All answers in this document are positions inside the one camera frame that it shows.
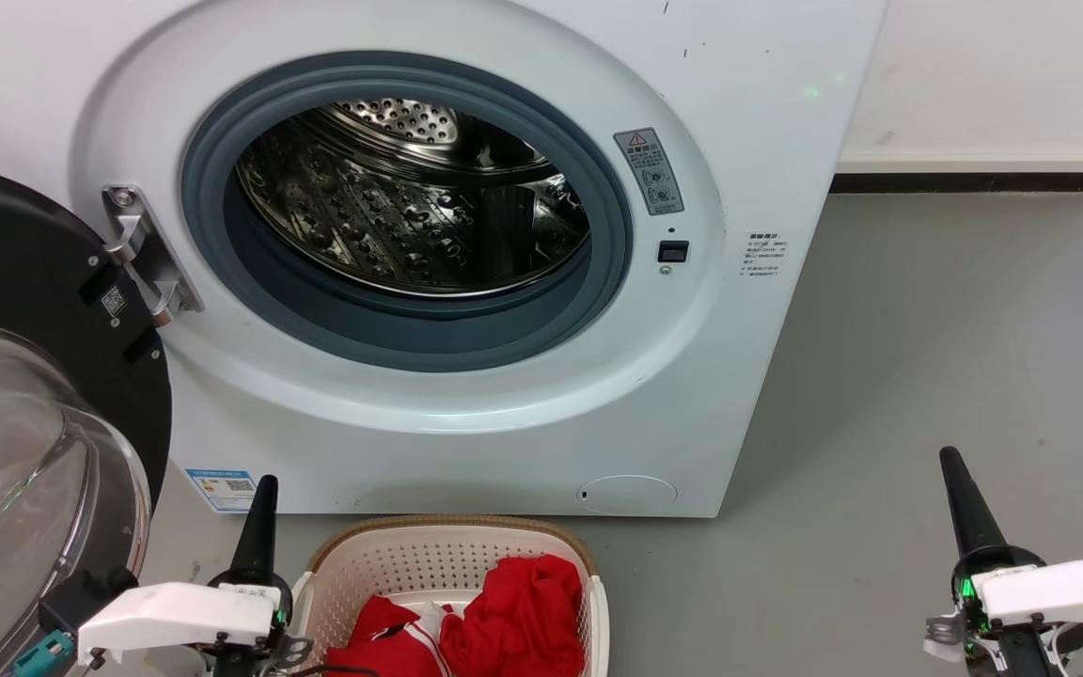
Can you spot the grey rubber door gasket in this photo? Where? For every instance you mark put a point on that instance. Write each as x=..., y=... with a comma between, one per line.
x=391, y=334

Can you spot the small printed text label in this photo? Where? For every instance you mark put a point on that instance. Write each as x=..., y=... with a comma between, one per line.
x=764, y=254

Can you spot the round white filter cover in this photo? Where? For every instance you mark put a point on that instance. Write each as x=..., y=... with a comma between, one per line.
x=628, y=495

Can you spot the washing machine door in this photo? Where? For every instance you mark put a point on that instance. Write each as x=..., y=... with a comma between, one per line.
x=15, y=254

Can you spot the grey warning sticker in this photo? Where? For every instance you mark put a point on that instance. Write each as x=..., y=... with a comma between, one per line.
x=649, y=172

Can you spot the teal connector plug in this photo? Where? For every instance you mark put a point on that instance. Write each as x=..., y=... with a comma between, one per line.
x=41, y=653

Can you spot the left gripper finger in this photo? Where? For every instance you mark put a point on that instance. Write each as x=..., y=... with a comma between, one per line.
x=268, y=545
x=250, y=545

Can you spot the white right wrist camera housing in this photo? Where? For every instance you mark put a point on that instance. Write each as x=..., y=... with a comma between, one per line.
x=1068, y=588

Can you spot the silver metal door hinge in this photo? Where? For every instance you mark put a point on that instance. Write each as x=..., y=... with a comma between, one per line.
x=149, y=259

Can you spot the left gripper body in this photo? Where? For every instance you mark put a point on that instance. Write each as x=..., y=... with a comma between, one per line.
x=245, y=663

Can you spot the blue energy label sticker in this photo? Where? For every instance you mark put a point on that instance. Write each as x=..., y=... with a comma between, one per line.
x=220, y=487

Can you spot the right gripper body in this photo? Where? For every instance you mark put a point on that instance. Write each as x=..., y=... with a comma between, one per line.
x=1021, y=649

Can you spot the plain red garment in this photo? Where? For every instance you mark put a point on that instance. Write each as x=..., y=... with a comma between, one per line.
x=518, y=621

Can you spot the cream perforated laundry basket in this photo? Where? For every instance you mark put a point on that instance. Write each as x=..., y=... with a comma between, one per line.
x=391, y=564

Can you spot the black door latch socket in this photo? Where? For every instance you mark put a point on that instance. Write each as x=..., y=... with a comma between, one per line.
x=673, y=251

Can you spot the stainless steel washing machine drum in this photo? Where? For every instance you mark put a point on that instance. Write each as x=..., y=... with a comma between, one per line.
x=382, y=216

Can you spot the black baseboard strip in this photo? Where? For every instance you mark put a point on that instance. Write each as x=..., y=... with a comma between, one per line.
x=965, y=182

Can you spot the QR code door sticker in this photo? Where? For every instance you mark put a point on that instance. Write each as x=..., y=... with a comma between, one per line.
x=114, y=301

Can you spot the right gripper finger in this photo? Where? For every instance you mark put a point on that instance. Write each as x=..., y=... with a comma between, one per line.
x=963, y=527
x=981, y=522

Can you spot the white front-load washing machine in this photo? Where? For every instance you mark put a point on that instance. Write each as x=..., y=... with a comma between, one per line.
x=739, y=376

